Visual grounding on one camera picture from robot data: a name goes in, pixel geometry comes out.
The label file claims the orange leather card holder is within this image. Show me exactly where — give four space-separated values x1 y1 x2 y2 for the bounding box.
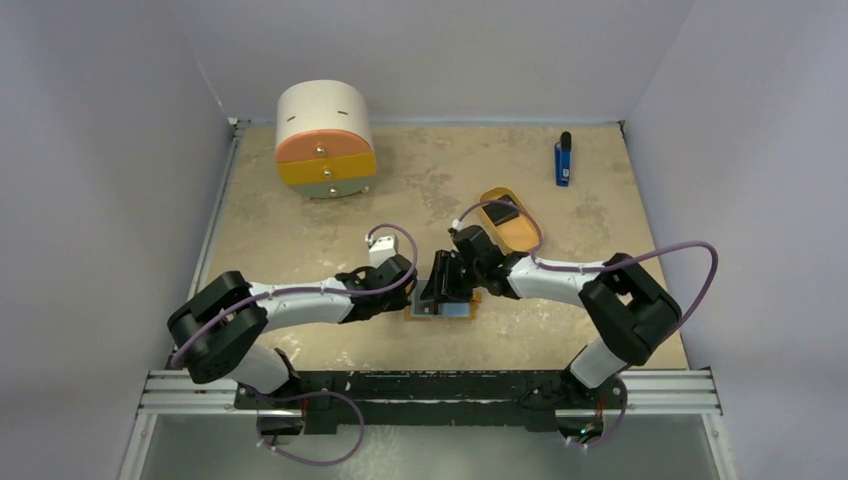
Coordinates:
404 285 482 321

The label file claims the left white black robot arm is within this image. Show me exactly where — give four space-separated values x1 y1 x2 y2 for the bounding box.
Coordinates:
166 254 417 409

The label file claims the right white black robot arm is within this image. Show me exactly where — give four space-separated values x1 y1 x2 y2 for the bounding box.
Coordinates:
414 225 682 407

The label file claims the tan oval tray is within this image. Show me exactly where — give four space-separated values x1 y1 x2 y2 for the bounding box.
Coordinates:
478 187 543 253

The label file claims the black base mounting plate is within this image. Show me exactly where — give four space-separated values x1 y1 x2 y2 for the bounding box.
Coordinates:
235 370 625 435

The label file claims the round mini drawer cabinet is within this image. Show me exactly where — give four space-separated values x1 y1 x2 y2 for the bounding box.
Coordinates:
274 79 377 199

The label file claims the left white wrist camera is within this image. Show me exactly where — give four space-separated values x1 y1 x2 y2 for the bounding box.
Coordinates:
367 234 398 268

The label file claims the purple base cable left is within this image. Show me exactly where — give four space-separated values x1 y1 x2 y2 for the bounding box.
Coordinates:
254 388 366 468

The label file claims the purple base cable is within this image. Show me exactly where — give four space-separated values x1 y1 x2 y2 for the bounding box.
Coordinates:
566 380 629 452
254 388 366 468

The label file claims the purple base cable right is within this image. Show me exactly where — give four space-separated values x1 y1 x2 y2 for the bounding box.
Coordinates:
566 380 629 452

